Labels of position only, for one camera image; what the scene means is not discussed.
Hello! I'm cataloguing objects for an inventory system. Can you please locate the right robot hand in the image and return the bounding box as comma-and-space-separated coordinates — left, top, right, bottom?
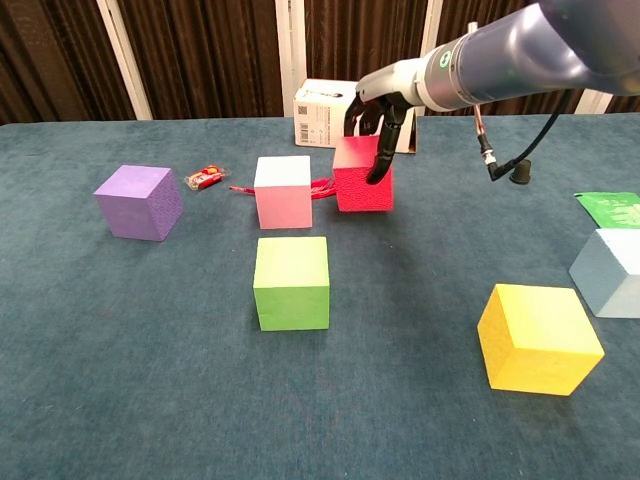
343, 58, 426, 184

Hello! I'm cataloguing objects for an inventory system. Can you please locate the red foam cube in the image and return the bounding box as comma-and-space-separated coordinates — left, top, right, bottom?
332, 134, 395, 215

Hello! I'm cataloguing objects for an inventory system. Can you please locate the pink foam cube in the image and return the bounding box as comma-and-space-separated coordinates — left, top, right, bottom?
253, 155, 314, 231

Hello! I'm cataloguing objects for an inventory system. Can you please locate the purple foam cube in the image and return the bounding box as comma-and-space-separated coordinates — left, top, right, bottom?
93, 164, 185, 243

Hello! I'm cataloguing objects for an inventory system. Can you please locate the white cardboard box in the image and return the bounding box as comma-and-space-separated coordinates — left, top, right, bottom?
292, 78, 418, 156

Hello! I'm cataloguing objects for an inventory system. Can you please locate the red ribbon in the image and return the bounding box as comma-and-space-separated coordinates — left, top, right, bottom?
228, 174, 341, 202

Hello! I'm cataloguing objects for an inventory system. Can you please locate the small black cap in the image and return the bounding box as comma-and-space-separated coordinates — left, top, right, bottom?
508, 158, 533, 186

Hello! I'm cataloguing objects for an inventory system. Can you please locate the dark brown curtain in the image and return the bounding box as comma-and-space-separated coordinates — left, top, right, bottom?
0, 0, 640, 126

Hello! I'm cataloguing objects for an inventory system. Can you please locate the small red candy packet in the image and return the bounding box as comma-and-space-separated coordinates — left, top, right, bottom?
184, 164, 232, 193

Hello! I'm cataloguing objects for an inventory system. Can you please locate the green foam cube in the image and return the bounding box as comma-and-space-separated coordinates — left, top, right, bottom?
252, 236, 331, 332

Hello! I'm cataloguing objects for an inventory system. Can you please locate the green foil packet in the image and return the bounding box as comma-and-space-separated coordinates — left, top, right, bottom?
573, 191, 640, 231

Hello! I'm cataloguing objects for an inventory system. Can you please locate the light blue foam cube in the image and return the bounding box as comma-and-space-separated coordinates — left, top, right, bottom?
568, 228, 640, 320

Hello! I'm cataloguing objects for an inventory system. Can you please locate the yellow foam cube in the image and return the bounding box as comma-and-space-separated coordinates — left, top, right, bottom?
476, 283, 606, 398

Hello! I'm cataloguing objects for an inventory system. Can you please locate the teal felt table cover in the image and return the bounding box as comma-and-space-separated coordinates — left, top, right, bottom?
0, 112, 640, 480

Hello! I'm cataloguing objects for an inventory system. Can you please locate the white frame post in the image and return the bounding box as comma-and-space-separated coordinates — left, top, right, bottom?
274, 0, 307, 119
574, 89, 615, 115
95, 0, 154, 121
414, 0, 444, 117

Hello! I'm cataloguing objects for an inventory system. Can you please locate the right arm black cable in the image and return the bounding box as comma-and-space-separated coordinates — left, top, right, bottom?
469, 89, 574, 183

